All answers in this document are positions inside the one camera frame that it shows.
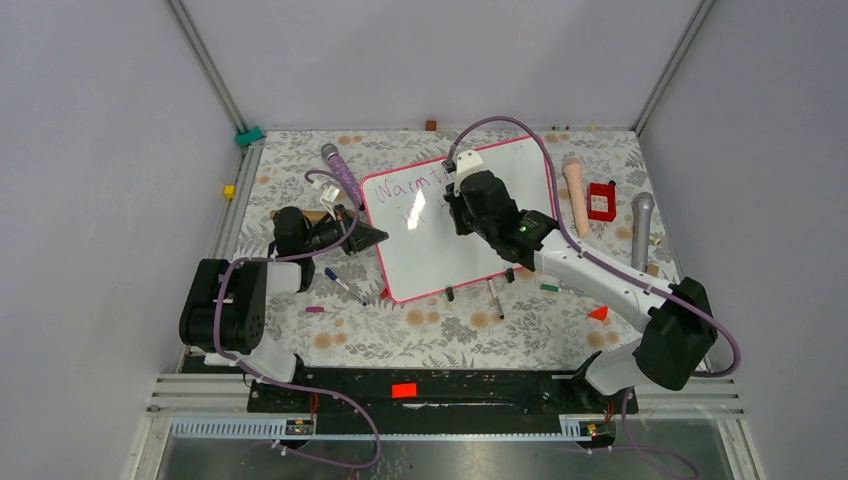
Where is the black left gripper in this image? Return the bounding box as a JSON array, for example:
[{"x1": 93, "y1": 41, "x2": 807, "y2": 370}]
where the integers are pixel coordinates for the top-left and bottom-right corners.
[{"x1": 301, "y1": 204, "x2": 387, "y2": 256}]

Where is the pink framed whiteboard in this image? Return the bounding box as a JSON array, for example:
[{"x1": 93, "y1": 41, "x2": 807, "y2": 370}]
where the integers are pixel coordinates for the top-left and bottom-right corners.
[{"x1": 361, "y1": 136, "x2": 554, "y2": 303}]

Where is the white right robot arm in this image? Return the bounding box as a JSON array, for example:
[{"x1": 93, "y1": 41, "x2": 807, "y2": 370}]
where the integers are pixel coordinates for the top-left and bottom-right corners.
[{"x1": 444, "y1": 170, "x2": 718, "y2": 412}]

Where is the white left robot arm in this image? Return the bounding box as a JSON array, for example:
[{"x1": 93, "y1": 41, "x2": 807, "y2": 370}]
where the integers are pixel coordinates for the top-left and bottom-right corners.
[{"x1": 179, "y1": 204, "x2": 389, "y2": 411}]

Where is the blue capped marker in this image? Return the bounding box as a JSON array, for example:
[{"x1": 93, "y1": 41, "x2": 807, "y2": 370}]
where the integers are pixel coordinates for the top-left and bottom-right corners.
[{"x1": 324, "y1": 267, "x2": 368, "y2": 306}]

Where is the brown wooden toy microphone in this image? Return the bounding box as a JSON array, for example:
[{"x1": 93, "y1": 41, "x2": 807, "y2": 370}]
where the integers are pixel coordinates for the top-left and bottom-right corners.
[{"x1": 270, "y1": 207, "x2": 353, "y2": 229}]

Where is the floral patterned table mat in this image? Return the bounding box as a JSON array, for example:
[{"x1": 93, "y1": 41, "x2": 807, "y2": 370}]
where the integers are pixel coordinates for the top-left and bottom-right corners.
[{"x1": 235, "y1": 130, "x2": 638, "y2": 370}]

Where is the purple patterned toy microphone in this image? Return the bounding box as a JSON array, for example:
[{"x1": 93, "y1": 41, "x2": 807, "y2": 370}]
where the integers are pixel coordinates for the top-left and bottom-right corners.
[{"x1": 320, "y1": 143, "x2": 364, "y2": 210}]

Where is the red box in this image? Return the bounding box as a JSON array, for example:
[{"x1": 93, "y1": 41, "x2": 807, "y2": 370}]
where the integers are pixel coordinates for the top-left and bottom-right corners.
[{"x1": 587, "y1": 181, "x2": 617, "y2": 222}]

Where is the teal block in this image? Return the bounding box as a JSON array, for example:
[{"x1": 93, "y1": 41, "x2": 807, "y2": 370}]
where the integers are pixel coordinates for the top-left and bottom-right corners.
[{"x1": 235, "y1": 126, "x2": 266, "y2": 148}]

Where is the red triangular block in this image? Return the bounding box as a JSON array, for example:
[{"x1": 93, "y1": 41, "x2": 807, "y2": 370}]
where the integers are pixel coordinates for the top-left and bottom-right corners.
[{"x1": 587, "y1": 306, "x2": 609, "y2": 322}]

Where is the silver toy microphone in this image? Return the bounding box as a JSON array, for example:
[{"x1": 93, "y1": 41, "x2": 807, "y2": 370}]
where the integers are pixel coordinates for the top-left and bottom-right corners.
[{"x1": 631, "y1": 192, "x2": 655, "y2": 272}]

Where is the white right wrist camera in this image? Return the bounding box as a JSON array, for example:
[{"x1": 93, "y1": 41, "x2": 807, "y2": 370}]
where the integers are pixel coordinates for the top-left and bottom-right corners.
[{"x1": 442, "y1": 149, "x2": 484, "y2": 196}]

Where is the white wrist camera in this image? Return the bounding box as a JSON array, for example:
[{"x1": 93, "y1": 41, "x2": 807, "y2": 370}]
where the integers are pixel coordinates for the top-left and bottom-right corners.
[
  {"x1": 442, "y1": 149, "x2": 484, "y2": 196},
  {"x1": 320, "y1": 184, "x2": 342, "y2": 207}
]

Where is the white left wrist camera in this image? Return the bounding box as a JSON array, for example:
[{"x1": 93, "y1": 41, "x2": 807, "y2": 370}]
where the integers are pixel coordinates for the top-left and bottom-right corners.
[{"x1": 320, "y1": 184, "x2": 342, "y2": 207}]

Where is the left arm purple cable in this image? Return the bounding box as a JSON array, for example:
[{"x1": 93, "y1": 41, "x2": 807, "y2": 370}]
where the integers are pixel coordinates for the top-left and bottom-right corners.
[{"x1": 211, "y1": 169, "x2": 384, "y2": 470}]

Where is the red label on rail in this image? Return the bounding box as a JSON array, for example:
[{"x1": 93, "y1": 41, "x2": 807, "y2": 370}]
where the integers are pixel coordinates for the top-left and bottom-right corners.
[{"x1": 390, "y1": 382, "x2": 418, "y2": 399}]

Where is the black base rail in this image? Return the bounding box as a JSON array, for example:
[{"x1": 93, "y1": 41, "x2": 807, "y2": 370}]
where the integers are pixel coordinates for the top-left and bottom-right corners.
[{"x1": 247, "y1": 367, "x2": 638, "y2": 435}]

